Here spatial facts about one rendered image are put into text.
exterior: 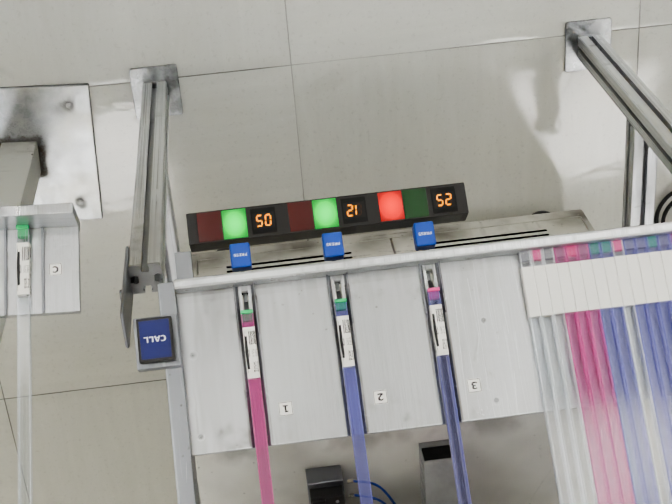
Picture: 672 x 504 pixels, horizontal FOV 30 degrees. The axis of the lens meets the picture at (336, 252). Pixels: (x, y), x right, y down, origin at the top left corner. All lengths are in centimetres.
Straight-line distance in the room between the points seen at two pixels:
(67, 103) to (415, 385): 93
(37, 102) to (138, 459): 77
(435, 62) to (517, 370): 82
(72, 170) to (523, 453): 92
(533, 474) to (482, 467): 8
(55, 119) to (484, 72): 73
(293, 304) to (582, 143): 95
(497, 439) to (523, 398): 32
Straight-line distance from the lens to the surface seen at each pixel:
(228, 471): 176
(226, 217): 152
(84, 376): 242
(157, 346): 143
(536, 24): 219
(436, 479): 175
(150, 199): 174
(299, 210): 151
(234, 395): 146
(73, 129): 217
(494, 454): 180
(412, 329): 148
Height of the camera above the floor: 200
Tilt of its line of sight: 61 degrees down
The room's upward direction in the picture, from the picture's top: 167 degrees clockwise
